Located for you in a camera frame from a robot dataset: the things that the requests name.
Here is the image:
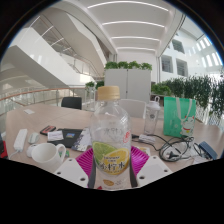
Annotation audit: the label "black notebook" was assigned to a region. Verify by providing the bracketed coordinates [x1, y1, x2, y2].
[49, 128, 88, 149]

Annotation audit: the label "grey computer mouse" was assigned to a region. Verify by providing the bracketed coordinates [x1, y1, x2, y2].
[27, 132, 40, 145]

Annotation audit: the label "white computer mouse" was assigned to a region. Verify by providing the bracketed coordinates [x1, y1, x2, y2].
[25, 143, 38, 158]

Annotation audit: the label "clear shaker bottle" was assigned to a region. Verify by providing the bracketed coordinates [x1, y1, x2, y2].
[143, 96, 162, 136]

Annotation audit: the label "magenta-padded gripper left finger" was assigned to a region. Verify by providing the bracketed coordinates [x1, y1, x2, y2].
[53, 146, 98, 188]

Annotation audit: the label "black and red phone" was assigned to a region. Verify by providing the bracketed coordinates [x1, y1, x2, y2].
[39, 125, 57, 136]

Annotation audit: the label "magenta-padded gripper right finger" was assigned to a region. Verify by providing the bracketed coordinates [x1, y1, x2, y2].
[128, 145, 174, 188]

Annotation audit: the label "white card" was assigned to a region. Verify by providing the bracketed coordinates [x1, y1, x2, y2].
[47, 130, 64, 142]

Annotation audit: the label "white paper slip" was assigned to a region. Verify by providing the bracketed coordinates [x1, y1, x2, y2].
[23, 108, 36, 116]

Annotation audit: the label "green plant hedge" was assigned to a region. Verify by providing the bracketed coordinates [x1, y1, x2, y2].
[151, 74, 224, 118]

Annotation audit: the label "white chair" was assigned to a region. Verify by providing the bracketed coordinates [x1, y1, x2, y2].
[118, 98, 147, 119]

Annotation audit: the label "small potted plants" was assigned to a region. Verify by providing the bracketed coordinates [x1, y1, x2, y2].
[84, 80, 105, 101]

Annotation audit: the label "white power adapter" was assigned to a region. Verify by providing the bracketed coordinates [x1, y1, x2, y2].
[138, 133, 156, 144]

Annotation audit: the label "tangled black cables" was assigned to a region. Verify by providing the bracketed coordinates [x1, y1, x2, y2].
[131, 133, 201, 163]

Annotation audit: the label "green tote bag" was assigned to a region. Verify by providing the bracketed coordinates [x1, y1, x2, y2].
[163, 96, 197, 138]

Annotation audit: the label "patterned pamphlet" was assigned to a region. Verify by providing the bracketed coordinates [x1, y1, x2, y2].
[71, 127, 93, 153]

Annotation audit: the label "white power strip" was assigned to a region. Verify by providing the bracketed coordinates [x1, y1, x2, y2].
[13, 128, 29, 153]

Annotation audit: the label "black office chair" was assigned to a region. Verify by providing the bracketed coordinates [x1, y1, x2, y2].
[61, 96, 83, 110]

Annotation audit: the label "white planter cabinet with plants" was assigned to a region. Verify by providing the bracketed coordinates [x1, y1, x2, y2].
[103, 60, 153, 104]

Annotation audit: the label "white ceramic mug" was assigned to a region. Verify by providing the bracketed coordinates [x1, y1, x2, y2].
[30, 142, 67, 174]

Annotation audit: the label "clear lemon drink bottle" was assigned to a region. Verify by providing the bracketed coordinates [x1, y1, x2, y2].
[89, 85, 133, 191]

